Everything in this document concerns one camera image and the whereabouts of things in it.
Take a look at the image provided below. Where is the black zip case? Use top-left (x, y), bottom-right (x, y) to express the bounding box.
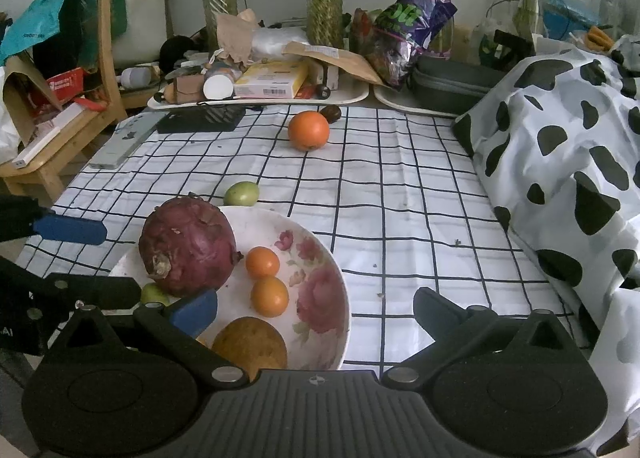
top-left (407, 54), bottom-right (508, 114)

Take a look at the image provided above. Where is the small orange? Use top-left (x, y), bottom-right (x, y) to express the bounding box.
top-left (250, 276), bottom-right (290, 317)
top-left (245, 247), bottom-right (281, 280)

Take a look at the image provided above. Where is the grey remote control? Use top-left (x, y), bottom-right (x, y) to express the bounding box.
top-left (89, 112), bottom-right (158, 170)

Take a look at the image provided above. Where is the large orange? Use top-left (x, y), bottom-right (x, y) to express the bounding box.
top-left (287, 111), bottom-right (331, 151)

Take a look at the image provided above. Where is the red box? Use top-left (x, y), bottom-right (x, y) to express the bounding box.
top-left (32, 67), bottom-right (86, 112)

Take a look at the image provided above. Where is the white book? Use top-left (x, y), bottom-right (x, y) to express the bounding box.
top-left (12, 103), bottom-right (86, 169)

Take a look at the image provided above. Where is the white cluttered tray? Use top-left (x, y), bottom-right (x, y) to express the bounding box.
top-left (146, 83), bottom-right (368, 112)

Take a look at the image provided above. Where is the white square bin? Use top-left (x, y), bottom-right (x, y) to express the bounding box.
top-left (111, 0), bottom-right (174, 66)

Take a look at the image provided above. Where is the brown round fruit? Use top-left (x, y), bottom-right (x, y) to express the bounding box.
top-left (211, 317), bottom-right (289, 372)

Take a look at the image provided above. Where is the teal plastic bag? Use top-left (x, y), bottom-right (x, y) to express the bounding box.
top-left (0, 0), bottom-right (78, 66)

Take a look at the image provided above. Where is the grey white cylinder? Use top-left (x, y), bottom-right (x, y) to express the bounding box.
top-left (120, 66), bottom-right (161, 89)

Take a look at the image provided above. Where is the small green fruit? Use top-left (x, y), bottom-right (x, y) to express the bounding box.
top-left (223, 181), bottom-right (261, 207)
top-left (140, 282), bottom-right (171, 306)

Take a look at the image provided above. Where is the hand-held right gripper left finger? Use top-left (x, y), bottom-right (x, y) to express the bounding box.
top-left (47, 285), bottom-right (250, 391)

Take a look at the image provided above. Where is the white floral plate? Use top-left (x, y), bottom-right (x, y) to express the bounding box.
top-left (107, 205), bottom-right (351, 372)

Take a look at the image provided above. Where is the wooden chair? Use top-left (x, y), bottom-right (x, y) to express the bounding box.
top-left (0, 0), bottom-right (128, 204)

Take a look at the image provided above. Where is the white black checked tablecloth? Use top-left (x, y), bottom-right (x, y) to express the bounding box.
top-left (17, 103), bottom-right (596, 372)

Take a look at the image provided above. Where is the crumpled brown paper bag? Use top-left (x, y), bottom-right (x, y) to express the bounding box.
top-left (216, 8), bottom-right (261, 64)

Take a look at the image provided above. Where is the red onion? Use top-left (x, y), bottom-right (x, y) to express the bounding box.
top-left (138, 197), bottom-right (244, 297)

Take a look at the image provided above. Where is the purple snack bag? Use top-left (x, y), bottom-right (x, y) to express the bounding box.
top-left (362, 0), bottom-right (458, 92)

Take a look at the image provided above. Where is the blue plastic bag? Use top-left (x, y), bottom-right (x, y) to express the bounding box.
top-left (542, 0), bottom-right (601, 29)

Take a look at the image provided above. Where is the cow print blanket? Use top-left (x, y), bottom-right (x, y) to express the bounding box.
top-left (452, 36), bottom-right (640, 456)

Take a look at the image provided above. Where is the black mesh pouch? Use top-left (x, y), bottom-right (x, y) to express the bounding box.
top-left (156, 105), bottom-right (247, 134)

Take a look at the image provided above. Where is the yellow box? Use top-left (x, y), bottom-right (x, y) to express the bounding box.
top-left (233, 61), bottom-right (311, 100)

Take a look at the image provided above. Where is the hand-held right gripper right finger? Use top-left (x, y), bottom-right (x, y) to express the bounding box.
top-left (381, 287), bottom-right (593, 391)

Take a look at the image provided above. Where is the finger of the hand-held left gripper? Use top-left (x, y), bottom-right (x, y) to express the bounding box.
top-left (0, 195), bottom-right (108, 247)
top-left (0, 255), bottom-right (143, 313)

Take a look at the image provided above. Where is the white round jar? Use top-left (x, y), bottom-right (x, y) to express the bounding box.
top-left (202, 72), bottom-right (236, 100)

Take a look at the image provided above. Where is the small brown box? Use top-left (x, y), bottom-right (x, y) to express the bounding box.
top-left (172, 74), bottom-right (206, 103)

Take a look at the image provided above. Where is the black device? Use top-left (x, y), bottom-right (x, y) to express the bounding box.
top-left (480, 30), bottom-right (536, 72)

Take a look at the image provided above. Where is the clear plastic bag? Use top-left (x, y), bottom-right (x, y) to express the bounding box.
top-left (250, 26), bottom-right (308, 56)

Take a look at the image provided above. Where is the black round object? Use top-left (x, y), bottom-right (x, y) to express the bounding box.
top-left (160, 35), bottom-right (201, 74)

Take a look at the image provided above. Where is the brown cardboard envelope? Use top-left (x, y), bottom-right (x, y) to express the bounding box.
top-left (282, 42), bottom-right (385, 86)

